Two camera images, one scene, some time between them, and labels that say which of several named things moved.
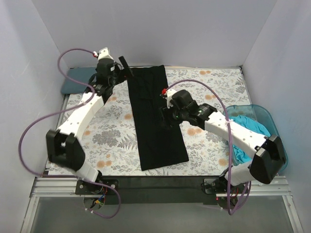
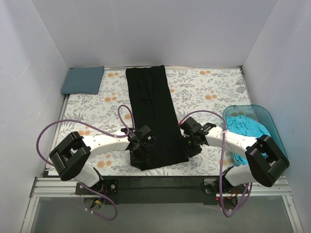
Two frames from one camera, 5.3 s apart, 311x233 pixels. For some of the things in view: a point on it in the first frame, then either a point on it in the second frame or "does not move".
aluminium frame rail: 65,187 does not move
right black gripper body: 166,116 → 190,148
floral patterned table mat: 109,143 does not move
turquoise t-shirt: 240,156 does not move
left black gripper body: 120,73 → 137,150
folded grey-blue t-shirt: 84,74 does not move
